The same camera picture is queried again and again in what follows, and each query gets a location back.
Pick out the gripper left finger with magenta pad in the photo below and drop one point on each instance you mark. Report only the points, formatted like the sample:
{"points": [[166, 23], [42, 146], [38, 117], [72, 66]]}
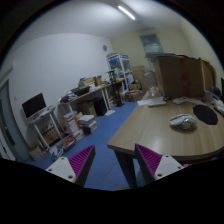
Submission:
{"points": [[75, 168]]}

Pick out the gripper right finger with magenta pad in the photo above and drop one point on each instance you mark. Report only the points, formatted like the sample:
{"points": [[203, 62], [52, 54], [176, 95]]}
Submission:
{"points": [[155, 166]]}

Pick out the silver computer mouse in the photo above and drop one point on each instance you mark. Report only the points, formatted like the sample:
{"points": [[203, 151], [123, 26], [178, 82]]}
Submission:
{"points": [[183, 122]]}

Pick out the black computer tower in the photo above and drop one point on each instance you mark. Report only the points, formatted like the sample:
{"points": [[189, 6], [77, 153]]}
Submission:
{"points": [[100, 106]]}

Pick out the round black mouse pad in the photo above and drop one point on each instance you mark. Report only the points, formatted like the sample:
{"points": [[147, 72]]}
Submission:
{"points": [[205, 114]]}

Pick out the black computer monitor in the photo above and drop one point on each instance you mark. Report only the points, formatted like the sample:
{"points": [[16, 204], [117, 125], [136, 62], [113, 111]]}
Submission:
{"points": [[33, 105]]}

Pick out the wooden desk with dark legs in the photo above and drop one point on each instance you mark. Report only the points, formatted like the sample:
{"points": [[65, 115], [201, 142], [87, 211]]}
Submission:
{"points": [[149, 126]]}

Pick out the stack of books on floor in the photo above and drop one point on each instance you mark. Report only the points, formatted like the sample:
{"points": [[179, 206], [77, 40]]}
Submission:
{"points": [[88, 123]]}

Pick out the white metal shelf rack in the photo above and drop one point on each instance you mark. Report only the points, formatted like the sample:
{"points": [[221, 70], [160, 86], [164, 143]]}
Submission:
{"points": [[45, 125]]}

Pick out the white paper sheets on desk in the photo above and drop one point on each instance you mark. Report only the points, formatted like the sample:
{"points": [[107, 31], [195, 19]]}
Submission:
{"points": [[153, 102]]}

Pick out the cardboard box on floor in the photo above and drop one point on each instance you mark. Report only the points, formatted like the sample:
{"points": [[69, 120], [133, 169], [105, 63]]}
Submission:
{"points": [[133, 96]]}

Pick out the white remote on desk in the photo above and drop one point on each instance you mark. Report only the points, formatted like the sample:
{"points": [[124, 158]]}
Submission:
{"points": [[180, 100]]}

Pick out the long wooden workbench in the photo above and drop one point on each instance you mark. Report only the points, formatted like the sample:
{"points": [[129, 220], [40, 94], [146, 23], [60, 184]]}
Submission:
{"points": [[101, 88]]}

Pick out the large brown cardboard box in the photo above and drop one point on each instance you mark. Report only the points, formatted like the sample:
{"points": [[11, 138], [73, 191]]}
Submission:
{"points": [[179, 76]]}

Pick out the ceiling fluorescent light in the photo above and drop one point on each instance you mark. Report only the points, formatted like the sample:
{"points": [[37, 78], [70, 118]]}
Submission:
{"points": [[125, 11]]}

